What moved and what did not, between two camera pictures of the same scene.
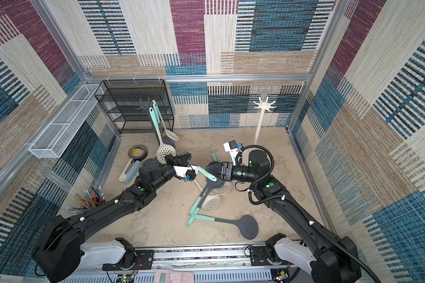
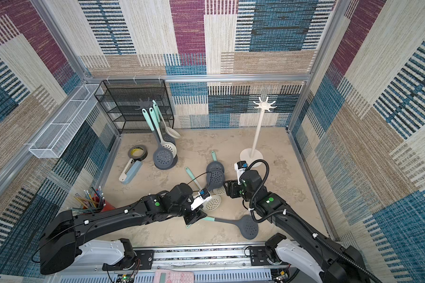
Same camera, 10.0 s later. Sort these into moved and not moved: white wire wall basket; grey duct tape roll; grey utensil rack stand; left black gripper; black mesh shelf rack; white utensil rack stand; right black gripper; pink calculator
Moved: right black gripper; left black gripper; grey utensil rack stand
Not moved: white utensil rack stand; grey duct tape roll; black mesh shelf rack; white wire wall basket; pink calculator
